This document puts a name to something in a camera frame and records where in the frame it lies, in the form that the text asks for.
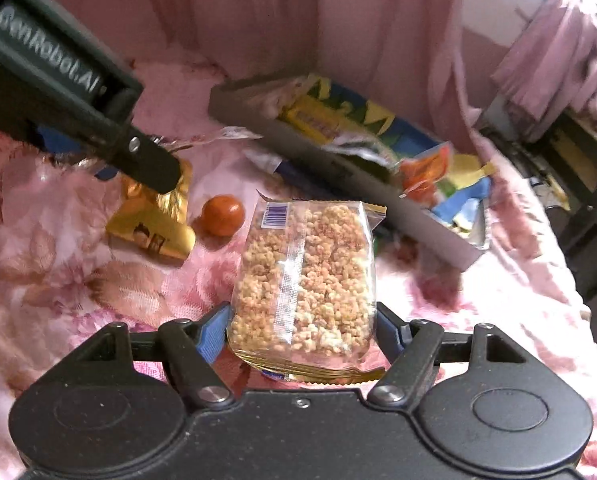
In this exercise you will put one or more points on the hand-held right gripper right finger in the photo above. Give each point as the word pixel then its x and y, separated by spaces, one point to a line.
pixel 388 332

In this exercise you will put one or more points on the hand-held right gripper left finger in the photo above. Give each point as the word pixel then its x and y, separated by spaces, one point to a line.
pixel 213 335

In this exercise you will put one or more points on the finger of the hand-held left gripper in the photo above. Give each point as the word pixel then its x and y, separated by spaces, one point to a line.
pixel 51 141
pixel 151 162

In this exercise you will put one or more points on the gold snack packet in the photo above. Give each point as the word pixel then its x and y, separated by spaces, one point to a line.
pixel 153 230

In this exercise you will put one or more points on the small orange fruit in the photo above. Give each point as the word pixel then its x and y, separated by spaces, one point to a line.
pixel 222 216

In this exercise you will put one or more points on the clear rice cracker packet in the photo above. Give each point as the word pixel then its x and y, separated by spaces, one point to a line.
pixel 308 280

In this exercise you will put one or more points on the grey cardboard tray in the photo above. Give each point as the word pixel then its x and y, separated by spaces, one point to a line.
pixel 348 175

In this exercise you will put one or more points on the orange snack packet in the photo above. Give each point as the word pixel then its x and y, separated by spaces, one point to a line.
pixel 423 172

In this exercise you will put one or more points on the yellow snack packet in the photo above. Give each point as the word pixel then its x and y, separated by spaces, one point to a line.
pixel 318 120

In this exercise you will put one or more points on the silver crinkled packet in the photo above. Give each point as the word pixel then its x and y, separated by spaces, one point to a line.
pixel 358 152

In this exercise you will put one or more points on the pink floral bedsheet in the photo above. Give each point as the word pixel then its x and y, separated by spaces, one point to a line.
pixel 78 285

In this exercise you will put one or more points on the blue yellow printed paper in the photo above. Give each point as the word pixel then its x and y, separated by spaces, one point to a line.
pixel 458 200

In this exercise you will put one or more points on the pink bed curtain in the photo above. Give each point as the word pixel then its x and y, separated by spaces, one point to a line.
pixel 278 20

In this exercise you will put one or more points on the dark framed wooden desk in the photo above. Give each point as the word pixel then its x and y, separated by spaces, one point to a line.
pixel 578 175

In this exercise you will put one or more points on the mauve window curtain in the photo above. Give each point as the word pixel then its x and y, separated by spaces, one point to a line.
pixel 558 55

